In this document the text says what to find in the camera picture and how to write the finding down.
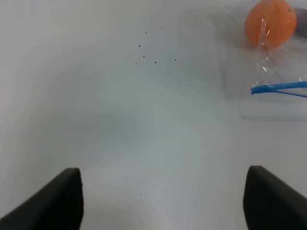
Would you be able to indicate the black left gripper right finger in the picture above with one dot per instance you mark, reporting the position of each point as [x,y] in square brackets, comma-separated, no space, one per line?
[271,204]

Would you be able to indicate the clear blue-zipper file bag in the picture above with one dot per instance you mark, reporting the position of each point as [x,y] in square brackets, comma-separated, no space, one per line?
[268,84]

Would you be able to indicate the dark purple eggplant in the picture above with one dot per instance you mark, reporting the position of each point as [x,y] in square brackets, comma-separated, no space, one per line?
[301,27]

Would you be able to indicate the orange fruit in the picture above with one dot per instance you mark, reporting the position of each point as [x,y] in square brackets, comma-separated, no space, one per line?
[270,23]

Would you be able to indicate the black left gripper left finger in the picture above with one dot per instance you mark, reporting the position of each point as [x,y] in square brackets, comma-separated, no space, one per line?
[59,205]

